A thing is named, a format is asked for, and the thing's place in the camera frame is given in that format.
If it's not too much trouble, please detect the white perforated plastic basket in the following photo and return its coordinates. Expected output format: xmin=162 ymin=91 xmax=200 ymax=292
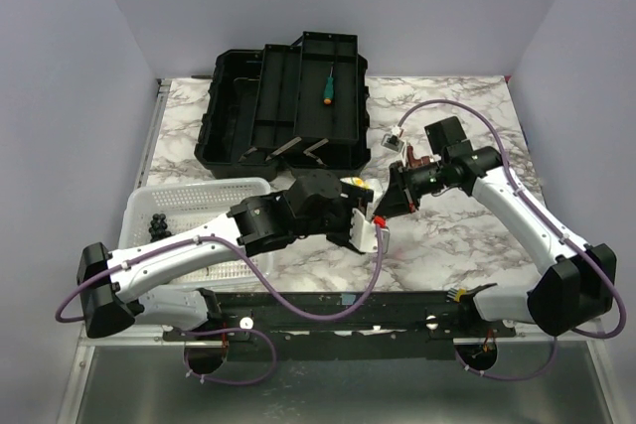
xmin=118 ymin=178 xmax=270 ymax=290

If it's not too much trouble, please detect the white plastic bag lemon print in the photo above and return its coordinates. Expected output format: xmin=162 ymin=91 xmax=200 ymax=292
xmin=340 ymin=177 xmax=385 ymax=219

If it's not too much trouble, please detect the black plastic toolbox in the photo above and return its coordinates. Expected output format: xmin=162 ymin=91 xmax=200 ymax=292
xmin=194 ymin=32 xmax=371 ymax=181

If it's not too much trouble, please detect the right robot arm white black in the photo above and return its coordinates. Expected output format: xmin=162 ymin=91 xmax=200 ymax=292
xmin=375 ymin=116 xmax=616 ymax=337

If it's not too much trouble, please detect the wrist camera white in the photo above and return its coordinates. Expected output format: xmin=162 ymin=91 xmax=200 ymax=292
xmin=349 ymin=209 xmax=391 ymax=254
xmin=381 ymin=125 xmax=405 ymax=153

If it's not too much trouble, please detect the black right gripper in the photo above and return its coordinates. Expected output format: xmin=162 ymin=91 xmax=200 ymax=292
xmin=375 ymin=158 xmax=449 ymax=217

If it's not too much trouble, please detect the black fake grape bunch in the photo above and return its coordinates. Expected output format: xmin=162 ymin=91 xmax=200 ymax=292
xmin=148 ymin=213 xmax=172 ymax=242

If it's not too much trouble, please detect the green handled screwdriver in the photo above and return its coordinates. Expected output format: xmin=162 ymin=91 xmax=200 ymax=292
xmin=323 ymin=63 xmax=335 ymax=105

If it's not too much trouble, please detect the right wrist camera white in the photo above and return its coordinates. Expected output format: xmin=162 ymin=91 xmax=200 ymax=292
xmin=381 ymin=125 xmax=405 ymax=153

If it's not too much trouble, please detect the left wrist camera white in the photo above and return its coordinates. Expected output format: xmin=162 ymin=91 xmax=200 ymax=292
xmin=349 ymin=209 xmax=391 ymax=254

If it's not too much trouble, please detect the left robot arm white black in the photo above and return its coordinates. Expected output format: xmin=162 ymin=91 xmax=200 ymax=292
xmin=77 ymin=170 xmax=378 ymax=339

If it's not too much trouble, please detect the brown pipe fitting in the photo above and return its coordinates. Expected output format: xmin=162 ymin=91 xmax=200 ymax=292
xmin=405 ymin=143 xmax=436 ymax=170

